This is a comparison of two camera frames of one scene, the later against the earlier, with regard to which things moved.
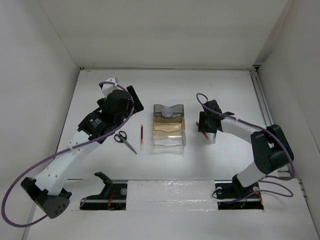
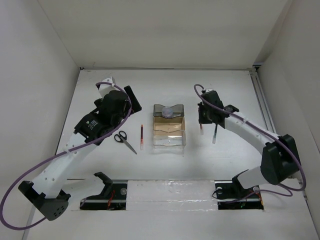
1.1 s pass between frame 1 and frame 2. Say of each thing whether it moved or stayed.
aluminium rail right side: stayed
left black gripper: stayed
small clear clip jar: stayed
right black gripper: moved
